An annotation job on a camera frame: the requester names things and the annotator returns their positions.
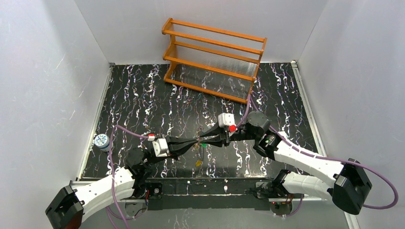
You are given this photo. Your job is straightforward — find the silver metal keyring plate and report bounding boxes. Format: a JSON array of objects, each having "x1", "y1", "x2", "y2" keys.
[{"x1": 195, "y1": 140, "x2": 206, "y2": 161}]

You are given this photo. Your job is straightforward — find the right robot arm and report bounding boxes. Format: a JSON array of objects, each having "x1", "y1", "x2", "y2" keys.
[{"x1": 199, "y1": 111, "x2": 372, "y2": 215}]

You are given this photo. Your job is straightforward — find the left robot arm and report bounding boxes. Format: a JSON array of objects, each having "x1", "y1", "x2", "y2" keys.
[{"x1": 45, "y1": 136, "x2": 198, "y2": 229}]

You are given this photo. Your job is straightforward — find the blue white round tin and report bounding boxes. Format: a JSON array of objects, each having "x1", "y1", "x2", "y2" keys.
[{"x1": 93, "y1": 134, "x2": 111, "y2": 152}]

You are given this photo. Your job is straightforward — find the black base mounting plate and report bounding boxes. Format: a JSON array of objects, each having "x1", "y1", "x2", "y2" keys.
[{"x1": 115, "y1": 177, "x2": 305, "y2": 212}]

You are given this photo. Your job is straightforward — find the orange wooden rack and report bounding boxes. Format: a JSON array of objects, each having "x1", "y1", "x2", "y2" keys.
[{"x1": 161, "y1": 18, "x2": 267, "y2": 104}]

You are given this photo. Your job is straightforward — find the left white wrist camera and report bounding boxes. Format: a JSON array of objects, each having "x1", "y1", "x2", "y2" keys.
[{"x1": 148, "y1": 134, "x2": 169, "y2": 157}]

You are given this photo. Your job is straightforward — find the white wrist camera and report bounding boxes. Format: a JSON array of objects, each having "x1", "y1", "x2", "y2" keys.
[
  {"x1": 148, "y1": 134, "x2": 169, "y2": 157},
  {"x1": 218, "y1": 113, "x2": 237, "y2": 132}
]

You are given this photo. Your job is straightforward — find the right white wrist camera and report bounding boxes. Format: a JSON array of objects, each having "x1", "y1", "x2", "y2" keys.
[{"x1": 218, "y1": 113, "x2": 237, "y2": 132}]

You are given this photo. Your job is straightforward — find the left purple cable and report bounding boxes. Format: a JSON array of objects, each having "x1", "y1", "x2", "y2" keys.
[{"x1": 105, "y1": 125, "x2": 156, "y2": 229}]

